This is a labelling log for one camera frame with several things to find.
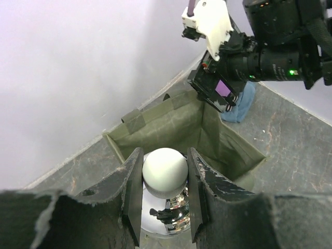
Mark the blue folded cloth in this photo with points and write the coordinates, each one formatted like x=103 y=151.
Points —
x=243 y=104

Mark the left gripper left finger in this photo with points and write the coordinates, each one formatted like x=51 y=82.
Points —
x=105 y=215

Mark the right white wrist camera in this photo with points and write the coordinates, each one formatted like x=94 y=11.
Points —
x=210 y=20

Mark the chrome dome clear bottle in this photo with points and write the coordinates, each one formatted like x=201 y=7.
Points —
x=165 y=201

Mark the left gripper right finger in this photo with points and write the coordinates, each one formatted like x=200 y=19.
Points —
x=224 y=215

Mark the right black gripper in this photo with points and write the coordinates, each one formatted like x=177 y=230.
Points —
x=212 y=87

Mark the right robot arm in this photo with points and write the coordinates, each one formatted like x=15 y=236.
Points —
x=291 y=41

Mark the green canvas bag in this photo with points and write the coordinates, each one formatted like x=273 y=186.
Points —
x=180 y=122

